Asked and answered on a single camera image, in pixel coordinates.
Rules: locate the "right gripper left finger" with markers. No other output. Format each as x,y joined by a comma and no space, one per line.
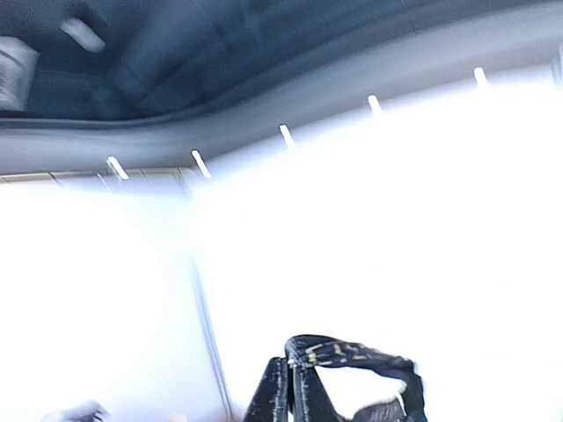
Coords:
270,400

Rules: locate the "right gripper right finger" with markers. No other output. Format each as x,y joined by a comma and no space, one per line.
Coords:
309,399

